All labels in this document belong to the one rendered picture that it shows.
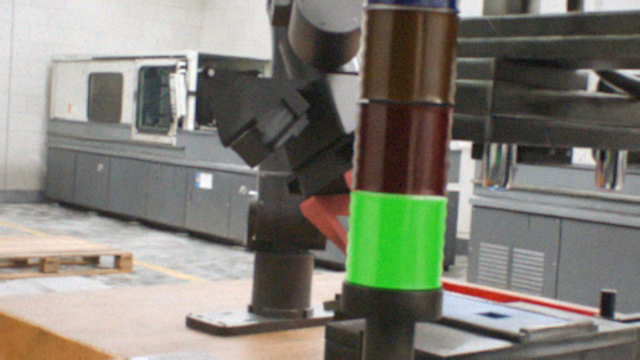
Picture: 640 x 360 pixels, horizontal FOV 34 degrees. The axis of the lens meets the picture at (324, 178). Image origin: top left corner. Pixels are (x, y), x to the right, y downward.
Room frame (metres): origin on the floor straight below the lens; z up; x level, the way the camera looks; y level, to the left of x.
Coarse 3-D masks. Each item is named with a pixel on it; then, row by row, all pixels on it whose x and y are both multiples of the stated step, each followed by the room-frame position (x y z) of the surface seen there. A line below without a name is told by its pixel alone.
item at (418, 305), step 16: (352, 288) 0.40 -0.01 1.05; (368, 288) 0.39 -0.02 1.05; (384, 288) 0.39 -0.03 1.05; (432, 288) 0.40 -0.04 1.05; (352, 304) 0.40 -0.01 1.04; (368, 304) 0.39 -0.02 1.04; (384, 304) 0.39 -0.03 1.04; (400, 304) 0.39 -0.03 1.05; (416, 304) 0.39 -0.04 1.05; (432, 304) 0.39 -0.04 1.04; (368, 320) 0.40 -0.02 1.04; (384, 320) 0.39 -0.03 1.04; (400, 320) 0.39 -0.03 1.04; (416, 320) 0.39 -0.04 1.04; (432, 320) 0.40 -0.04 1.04; (368, 336) 0.40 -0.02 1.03; (384, 336) 0.40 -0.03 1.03; (400, 336) 0.40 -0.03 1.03; (368, 352) 0.40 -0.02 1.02; (384, 352) 0.40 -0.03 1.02; (400, 352) 0.40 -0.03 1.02
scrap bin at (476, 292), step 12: (444, 288) 1.05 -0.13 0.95; (456, 288) 1.04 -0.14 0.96; (468, 288) 1.03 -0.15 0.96; (480, 288) 1.02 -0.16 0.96; (492, 300) 1.01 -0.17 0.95; (504, 300) 1.00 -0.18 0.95; (516, 300) 0.98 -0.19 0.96; (528, 300) 0.97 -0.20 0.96; (540, 300) 0.97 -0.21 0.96; (576, 312) 0.94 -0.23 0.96; (588, 312) 0.93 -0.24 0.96
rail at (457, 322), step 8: (440, 320) 0.68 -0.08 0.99; (448, 320) 0.68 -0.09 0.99; (456, 320) 0.67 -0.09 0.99; (464, 320) 0.67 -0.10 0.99; (464, 328) 0.67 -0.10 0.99; (472, 328) 0.66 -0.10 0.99; (480, 328) 0.66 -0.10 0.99; (488, 328) 0.65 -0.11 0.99; (496, 328) 0.65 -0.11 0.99; (496, 336) 0.65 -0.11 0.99; (504, 336) 0.64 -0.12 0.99; (512, 336) 0.64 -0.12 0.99; (520, 336) 0.63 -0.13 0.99
